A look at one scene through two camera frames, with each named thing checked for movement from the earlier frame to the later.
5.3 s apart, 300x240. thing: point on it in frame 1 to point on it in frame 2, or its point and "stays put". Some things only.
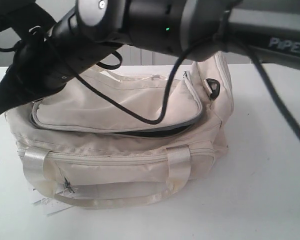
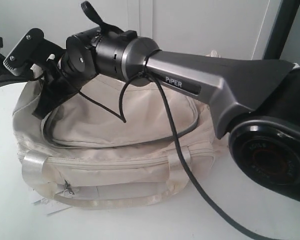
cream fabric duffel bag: [109, 138] stays put
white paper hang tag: [50, 205] stays put
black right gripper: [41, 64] to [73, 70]
